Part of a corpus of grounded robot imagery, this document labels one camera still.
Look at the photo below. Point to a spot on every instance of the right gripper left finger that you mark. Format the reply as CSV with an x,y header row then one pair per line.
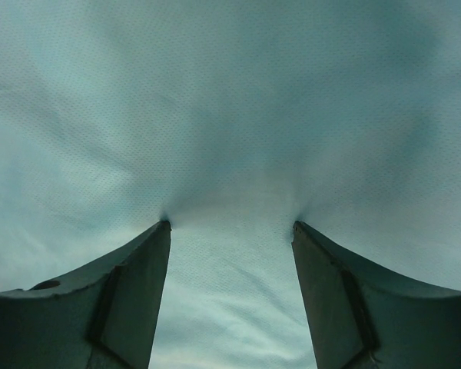
x,y
101,315

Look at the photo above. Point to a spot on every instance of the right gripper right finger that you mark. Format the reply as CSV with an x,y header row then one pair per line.
x,y
363,315

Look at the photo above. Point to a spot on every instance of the teal t shirt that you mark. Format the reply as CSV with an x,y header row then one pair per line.
x,y
233,120

